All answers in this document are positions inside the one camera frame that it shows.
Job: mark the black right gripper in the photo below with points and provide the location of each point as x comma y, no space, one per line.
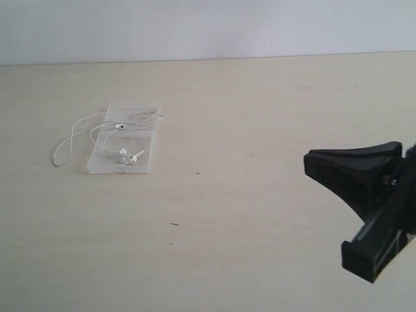
369,179

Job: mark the clear plastic storage case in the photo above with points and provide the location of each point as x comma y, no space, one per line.
124,141

